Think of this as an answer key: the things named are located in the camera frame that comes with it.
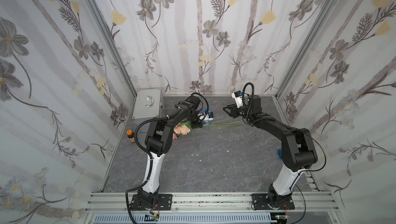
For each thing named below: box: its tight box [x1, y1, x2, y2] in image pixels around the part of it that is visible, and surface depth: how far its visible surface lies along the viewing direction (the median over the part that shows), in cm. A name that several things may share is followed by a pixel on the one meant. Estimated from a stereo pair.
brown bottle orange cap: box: [126, 129, 136, 143], surface depth 92 cm
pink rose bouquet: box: [172, 119, 244, 140], surface depth 95 cm
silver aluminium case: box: [132, 88, 165, 124], surface depth 97 cm
